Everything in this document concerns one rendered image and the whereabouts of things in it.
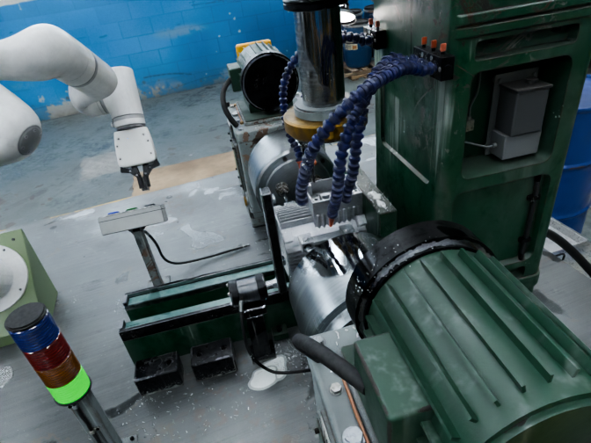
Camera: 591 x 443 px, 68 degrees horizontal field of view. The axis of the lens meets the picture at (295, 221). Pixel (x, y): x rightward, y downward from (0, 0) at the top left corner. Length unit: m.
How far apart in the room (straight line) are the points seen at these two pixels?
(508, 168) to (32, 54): 0.94
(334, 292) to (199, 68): 5.95
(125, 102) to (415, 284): 0.99
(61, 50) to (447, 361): 0.84
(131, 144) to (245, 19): 5.41
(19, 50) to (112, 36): 5.50
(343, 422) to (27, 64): 0.79
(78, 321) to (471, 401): 1.20
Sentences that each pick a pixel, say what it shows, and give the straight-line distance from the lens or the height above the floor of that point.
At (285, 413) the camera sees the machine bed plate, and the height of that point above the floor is 0.80.
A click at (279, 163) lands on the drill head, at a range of 1.21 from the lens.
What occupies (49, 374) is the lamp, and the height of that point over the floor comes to 1.11.
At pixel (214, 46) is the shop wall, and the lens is 6.54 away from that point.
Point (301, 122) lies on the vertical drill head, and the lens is 0.91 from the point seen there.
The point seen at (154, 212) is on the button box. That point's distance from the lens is 1.25.
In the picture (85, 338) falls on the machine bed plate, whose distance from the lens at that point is 1.36.
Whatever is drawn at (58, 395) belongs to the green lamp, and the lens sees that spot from 0.88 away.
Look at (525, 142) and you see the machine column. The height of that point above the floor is 1.24.
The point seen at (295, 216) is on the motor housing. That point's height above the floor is 1.11.
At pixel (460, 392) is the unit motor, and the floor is 1.33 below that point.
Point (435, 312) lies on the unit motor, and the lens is 0.44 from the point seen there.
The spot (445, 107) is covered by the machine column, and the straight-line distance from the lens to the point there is 0.87.
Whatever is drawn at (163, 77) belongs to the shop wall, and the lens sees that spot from 6.53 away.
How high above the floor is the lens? 1.65
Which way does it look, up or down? 33 degrees down
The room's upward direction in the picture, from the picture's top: 8 degrees counter-clockwise
